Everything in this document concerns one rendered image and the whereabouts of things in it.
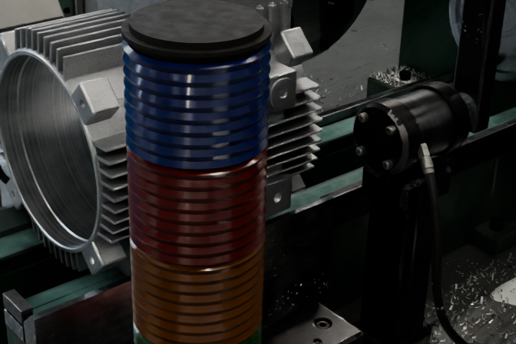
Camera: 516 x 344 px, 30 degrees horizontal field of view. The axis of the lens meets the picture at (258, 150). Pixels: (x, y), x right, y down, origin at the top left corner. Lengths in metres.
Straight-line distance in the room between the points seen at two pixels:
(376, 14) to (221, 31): 1.39
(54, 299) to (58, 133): 0.15
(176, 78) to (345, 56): 1.19
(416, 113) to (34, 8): 0.38
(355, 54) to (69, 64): 0.93
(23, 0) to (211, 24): 0.56
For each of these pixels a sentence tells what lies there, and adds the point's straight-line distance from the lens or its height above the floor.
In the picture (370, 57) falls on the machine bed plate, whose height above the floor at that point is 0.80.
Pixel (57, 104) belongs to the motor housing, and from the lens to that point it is 0.82.
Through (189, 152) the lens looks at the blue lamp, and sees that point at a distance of 0.38.
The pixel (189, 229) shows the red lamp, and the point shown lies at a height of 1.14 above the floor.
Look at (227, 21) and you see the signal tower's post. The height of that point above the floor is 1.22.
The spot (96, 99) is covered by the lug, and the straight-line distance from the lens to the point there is 0.66.
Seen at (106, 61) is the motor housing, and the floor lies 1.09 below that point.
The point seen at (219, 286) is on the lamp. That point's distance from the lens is 0.41.
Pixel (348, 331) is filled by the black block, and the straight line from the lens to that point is 0.81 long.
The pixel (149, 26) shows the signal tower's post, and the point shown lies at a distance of 0.38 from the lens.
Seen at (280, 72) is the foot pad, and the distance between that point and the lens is 0.72.
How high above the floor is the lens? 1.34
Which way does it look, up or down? 26 degrees down
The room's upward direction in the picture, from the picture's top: 2 degrees clockwise
